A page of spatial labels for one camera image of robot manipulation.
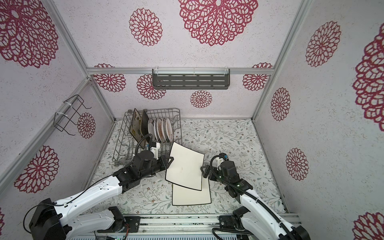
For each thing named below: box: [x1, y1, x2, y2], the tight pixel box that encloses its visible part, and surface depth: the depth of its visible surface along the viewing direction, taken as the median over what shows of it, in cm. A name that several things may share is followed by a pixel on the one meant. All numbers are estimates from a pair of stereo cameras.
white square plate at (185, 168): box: [165, 141, 205, 191], surface depth 83 cm
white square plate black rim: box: [172, 176, 212, 206], surface depth 82 cm
